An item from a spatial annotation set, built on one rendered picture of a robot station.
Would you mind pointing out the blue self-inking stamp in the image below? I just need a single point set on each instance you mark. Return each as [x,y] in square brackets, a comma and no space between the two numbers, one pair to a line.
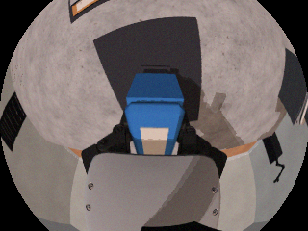
[154,110]

